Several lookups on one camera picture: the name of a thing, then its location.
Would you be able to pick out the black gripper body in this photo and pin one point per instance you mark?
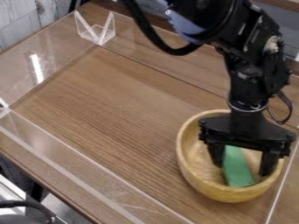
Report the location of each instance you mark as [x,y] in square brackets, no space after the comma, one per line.
[244,128]

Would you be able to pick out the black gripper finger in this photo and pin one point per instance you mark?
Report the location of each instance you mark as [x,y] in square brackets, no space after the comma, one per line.
[216,153]
[268,163]

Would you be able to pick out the green rectangular block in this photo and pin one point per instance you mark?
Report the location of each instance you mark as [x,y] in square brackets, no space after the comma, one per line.
[234,168]

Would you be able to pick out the brown wooden bowl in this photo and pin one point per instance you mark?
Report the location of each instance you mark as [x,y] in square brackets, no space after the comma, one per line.
[202,175]

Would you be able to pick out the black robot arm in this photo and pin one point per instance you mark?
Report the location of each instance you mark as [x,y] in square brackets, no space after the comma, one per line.
[245,36]

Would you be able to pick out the clear acrylic tray wall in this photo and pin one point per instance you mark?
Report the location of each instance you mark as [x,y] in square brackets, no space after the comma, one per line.
[84,184]

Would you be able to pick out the clear acrylic corner bracket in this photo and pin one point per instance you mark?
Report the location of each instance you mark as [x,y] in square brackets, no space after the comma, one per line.
[98,34]

